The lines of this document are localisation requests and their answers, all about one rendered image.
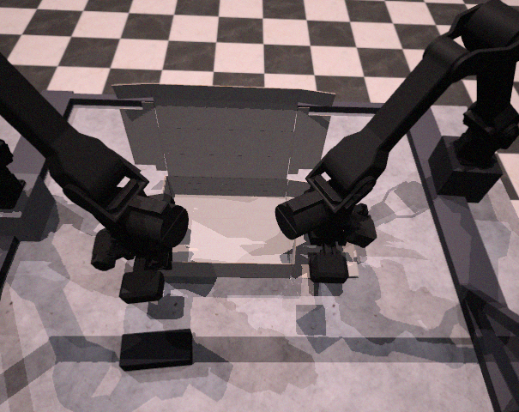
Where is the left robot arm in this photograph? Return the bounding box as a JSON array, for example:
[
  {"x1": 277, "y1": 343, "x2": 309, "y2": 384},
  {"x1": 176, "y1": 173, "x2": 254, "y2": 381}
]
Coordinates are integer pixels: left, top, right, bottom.
[{"x1": 0, "y1": 52, "x2": 189, "y2": 271}]

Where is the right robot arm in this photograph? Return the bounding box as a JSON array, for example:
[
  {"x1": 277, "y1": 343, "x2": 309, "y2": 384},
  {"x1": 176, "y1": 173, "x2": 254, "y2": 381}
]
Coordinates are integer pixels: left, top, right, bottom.
[{"x1": 275, "y1": 0, "x2": 519, "y2": 248}]

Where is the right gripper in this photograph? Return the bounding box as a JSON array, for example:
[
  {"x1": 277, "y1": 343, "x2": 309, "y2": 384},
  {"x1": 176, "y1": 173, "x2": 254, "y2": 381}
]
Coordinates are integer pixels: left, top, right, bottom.
[{"x1": 308, "y1": 217, "x2": 351, "y2": 283}]

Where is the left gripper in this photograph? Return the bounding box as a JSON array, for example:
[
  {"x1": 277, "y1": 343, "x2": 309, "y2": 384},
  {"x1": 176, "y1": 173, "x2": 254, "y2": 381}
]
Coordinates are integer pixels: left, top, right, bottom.
[{"x1": 110, "y1": 193, "x2": 175, "y2": 304}]

